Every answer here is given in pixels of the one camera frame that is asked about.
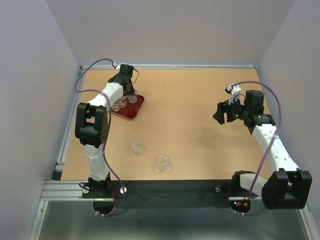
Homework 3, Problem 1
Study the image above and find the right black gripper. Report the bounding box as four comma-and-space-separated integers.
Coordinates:
211, 93, 250, 125

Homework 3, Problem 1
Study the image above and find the clear glass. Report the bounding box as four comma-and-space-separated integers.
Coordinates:
130, 137, 144, 154
127, 93, 138, 104
156, 154, 171, 171
111, 100, 121, 112

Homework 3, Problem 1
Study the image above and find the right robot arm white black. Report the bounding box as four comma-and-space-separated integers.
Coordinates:
213, 86, 312, 210

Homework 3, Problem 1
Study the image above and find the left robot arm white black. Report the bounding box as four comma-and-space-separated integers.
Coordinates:
74, 63, 136, 198

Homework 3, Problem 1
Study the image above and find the red rectangular tray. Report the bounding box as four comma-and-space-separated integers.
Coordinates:
112, 94, 145, 120

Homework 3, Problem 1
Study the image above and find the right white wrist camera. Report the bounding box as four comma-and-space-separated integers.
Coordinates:
225, 83, 242, 105

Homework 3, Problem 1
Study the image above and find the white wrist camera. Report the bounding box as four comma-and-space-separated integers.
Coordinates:
111, 62, 121, 70
225, 83, 242, 105

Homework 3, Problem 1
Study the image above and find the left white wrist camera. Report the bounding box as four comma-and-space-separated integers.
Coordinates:
111, 62, 121, 70

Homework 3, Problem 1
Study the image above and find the aluminium back rail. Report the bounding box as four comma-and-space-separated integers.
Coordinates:
80, 64, 258, 71

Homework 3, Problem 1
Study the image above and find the aluminium rail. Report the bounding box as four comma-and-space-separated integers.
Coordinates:
51, 69, 87, 181
40, 180, 83, 201
80, 64, 258, 71

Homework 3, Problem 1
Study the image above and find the aluminium left rail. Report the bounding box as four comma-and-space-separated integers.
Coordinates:
51, 69, 87, 181

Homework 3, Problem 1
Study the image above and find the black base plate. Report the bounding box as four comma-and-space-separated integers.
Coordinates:
82, 179, 248, 209

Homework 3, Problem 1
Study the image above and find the aluminium front rail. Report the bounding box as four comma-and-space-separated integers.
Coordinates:
40, 180, 83, 201

